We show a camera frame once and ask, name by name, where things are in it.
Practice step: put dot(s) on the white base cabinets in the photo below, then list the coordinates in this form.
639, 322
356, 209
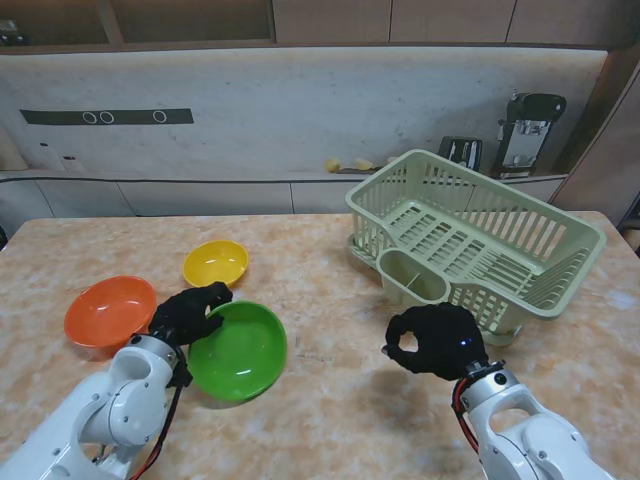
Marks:
200, 197

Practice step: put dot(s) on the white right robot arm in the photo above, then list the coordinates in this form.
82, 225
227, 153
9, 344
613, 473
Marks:
530, 440

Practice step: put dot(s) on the orange plastic bowl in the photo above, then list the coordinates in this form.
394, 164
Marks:
107, 312

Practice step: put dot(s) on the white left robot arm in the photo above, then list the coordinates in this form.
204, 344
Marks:
100, 420

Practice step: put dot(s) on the small yellow fruit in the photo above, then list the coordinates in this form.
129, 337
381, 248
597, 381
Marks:
333, 165
363, 163

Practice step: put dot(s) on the black toaster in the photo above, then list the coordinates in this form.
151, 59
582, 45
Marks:
460, 150

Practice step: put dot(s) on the black coffee machine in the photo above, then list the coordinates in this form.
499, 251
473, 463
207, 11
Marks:
530, 112

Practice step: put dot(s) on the pale green plastic dish rack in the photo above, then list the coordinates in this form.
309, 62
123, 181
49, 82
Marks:
400, 290

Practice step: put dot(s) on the black wall strip with rings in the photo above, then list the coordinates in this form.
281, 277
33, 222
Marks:
55, 116

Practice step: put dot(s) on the green plastic bowl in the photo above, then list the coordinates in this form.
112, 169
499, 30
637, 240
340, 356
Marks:
240, 355

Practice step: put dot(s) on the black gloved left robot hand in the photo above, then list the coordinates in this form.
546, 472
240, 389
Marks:
182, 315

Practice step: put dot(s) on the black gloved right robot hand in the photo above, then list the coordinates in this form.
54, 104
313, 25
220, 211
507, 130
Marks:
449, 344

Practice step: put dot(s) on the dark device on shelf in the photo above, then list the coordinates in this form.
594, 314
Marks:
11, 34

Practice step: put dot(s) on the wooden wall cabinets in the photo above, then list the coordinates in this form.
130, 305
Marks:
330, 20

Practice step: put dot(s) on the yellow plastic bowl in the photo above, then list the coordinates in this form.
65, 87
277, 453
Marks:
215, 262

